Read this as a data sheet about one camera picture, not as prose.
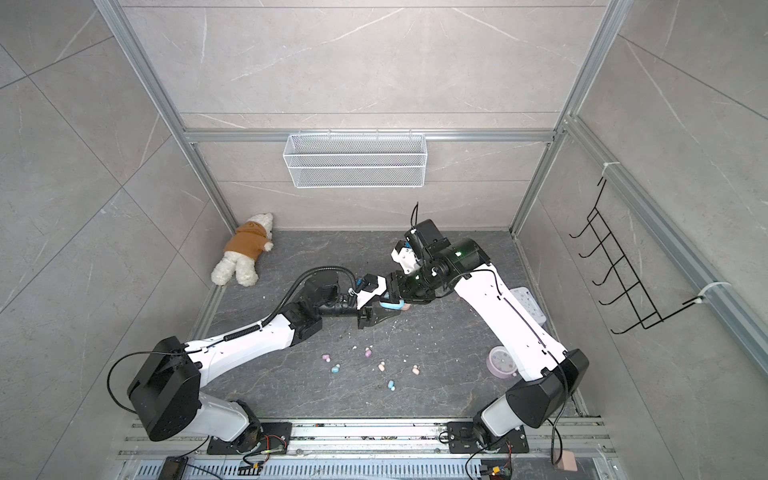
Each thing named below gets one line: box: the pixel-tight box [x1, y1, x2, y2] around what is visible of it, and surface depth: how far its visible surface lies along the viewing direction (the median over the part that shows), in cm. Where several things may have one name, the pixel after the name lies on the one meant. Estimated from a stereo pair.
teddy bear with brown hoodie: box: [211, 213, 274, 287], surface depth 106 cm
